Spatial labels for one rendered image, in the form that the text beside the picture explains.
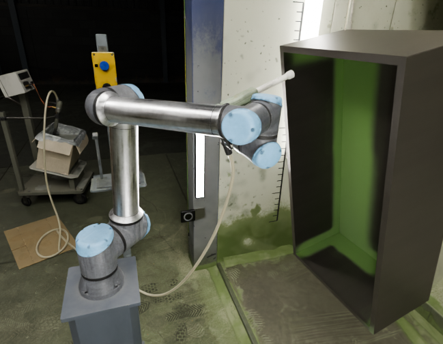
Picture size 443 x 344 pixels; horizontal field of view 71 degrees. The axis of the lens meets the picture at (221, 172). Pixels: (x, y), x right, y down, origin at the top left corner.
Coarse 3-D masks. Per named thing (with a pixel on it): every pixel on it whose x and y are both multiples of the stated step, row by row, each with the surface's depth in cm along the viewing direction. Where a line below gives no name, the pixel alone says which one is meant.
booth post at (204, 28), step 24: (192, 0) 163; (216, 0) 167; (192, 24) 168; (216, 24) 172; (192, 48) 173; (216, 48) 177; (192, 72) 178; (216, 72) 183; (192, 96) 184; (216, 96) 188; (192, 144) 196; (216, 144) 201; (192, 168) 204; (216, 168) 208; (192, 192) 212; (216, 192) 216; (216, 216) 225; (192, 240) 230; (216, 240) 234; (192, 264) 240
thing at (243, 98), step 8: (288, 72) 125; (272, 80) 124; (280, 80) 125; (248, 88) 123; (256, 88) 123; (264, 88) 123; (232, 96) 121; (240, 96) 119; (248, 96) 120; (232, 104) 119; (240, 104) 120; (224, 144) 125; (232, 152) 129
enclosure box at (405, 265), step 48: (288, 48) 128; (336, 48) 107; (384, 48) 95; (432, 48) 86; (288, 96) 144; (336, 96) 156; (384, 96) 135; (432, 96) 93; (288, 144) 153; (336, 144) 168; (384, 144) 143; (432, 144) 103; (336, 192) 184; (384, 192) 106; (432, 192) 114; (336, 240) 194; (384, 240) 114; (432, 240) 128; (336, 288) 164; (384, 288) 127
